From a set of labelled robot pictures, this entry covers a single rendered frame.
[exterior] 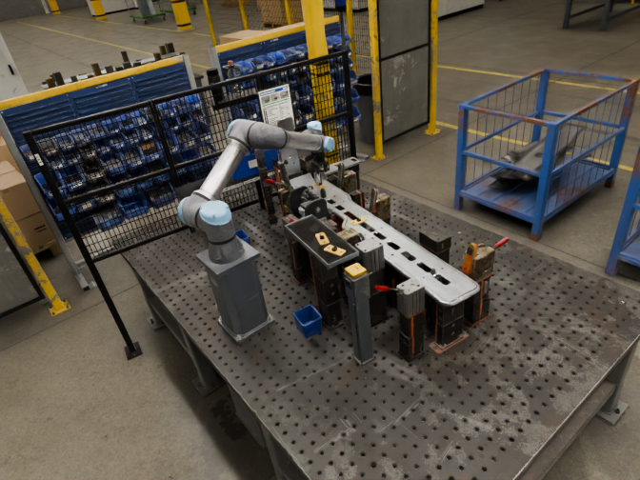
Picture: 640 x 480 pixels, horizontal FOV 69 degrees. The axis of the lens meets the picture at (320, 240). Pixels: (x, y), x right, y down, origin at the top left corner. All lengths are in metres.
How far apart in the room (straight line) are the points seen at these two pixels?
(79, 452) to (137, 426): 0.31
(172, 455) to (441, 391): 1.52
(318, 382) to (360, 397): 0.18
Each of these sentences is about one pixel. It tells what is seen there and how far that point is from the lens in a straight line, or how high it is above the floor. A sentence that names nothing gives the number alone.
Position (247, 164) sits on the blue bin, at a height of 1.11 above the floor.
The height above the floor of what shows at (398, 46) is 1.13.
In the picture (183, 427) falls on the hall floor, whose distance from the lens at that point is 2.88.
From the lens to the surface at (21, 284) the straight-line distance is 4.04.
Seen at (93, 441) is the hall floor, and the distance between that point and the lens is 3.06.
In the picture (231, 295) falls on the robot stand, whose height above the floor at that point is 0.96.
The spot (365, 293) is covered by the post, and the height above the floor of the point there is 1.06.
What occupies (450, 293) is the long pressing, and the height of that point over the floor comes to 1.00.
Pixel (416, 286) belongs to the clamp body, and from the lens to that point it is 1.75.
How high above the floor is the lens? 2.18
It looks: 33 degrees down
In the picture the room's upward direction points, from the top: 8 degrees counter-clockwise
